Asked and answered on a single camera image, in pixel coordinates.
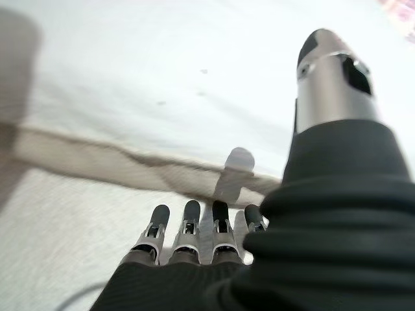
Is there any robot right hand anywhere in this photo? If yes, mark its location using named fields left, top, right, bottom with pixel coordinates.
left=90, top=28, right=415, bottom=311

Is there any beige bed runner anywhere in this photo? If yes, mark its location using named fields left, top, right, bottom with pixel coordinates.
left=0, top=8, right=43, bottom=208

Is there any white duvet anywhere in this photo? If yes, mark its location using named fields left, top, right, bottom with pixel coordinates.
left=0, top=0, right=415, bottom=311

